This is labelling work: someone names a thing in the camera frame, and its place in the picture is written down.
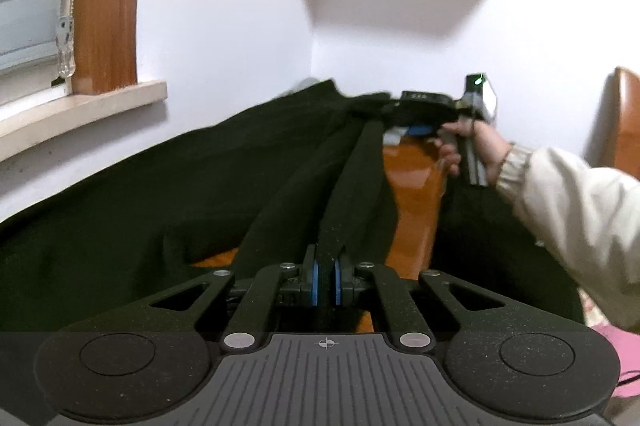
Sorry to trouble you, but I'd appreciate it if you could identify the pink cloth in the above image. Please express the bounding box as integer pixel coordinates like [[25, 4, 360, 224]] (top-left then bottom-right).
[[582, 296, 640, 401]]

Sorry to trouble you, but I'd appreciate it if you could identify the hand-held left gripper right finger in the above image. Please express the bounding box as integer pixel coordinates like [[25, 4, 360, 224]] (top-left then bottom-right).
[[332, 256, 506, 349]]

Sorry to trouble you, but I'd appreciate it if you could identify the black garment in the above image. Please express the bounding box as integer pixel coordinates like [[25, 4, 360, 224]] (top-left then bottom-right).
[[0, 79, 586, 337]]

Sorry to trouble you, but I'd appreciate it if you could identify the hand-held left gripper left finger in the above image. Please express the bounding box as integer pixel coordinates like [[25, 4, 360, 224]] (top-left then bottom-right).
[[150, 245, 319, 351]]

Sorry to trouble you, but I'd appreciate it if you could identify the person's right forearm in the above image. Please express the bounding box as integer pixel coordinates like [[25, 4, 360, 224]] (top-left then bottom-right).
[[495, 143, 640, 332]]

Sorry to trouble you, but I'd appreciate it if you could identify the wooden window frame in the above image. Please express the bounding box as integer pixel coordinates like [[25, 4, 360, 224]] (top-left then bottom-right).
[[72, 0, 151, 96]]

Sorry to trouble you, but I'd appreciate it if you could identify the clear plastic handle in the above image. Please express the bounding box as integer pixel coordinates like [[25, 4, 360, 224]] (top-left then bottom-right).
[[56, 16, 77, 80]]

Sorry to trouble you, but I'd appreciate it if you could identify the white window sill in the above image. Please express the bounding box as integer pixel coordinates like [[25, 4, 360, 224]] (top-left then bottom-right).
[[0, 80, 168, 163]]

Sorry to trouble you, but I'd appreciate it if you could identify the wooden furniture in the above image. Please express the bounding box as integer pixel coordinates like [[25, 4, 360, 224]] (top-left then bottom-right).
[[614, 66, 640, 183]]

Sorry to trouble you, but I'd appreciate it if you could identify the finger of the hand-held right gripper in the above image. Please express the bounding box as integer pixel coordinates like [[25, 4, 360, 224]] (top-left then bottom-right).
[[381, 101, 434, 137]]

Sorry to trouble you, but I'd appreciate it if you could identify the person's right hand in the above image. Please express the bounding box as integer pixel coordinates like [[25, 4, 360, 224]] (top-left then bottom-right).
[[432, 119, 513, 187]]

